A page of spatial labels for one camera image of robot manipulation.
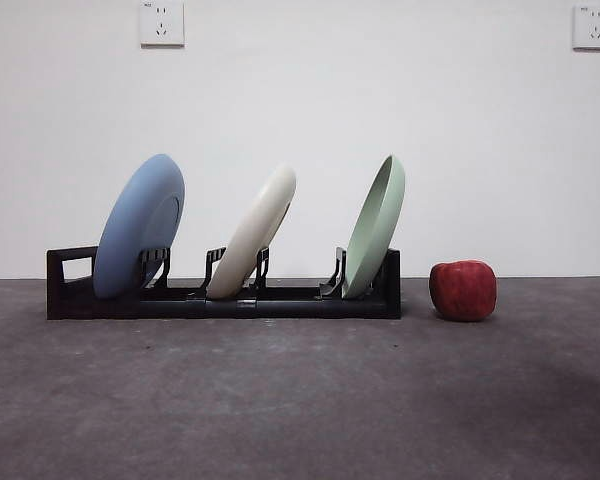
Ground cream yellow plate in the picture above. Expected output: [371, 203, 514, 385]
[206, 163, 298, 300]

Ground red apple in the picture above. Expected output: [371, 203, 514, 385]
[428, 258, 498, 323]

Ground green plate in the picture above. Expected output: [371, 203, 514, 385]
[343, 153, 408, 300]

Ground blue plate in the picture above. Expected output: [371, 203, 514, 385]
[92, 153, 187, 300]

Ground black plastic plate rack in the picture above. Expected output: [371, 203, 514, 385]
[45, 244, 402, 321]

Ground white wall socket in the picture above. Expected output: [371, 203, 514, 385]
[572, 4, 600, 51]
[139, 0, 186, 50]

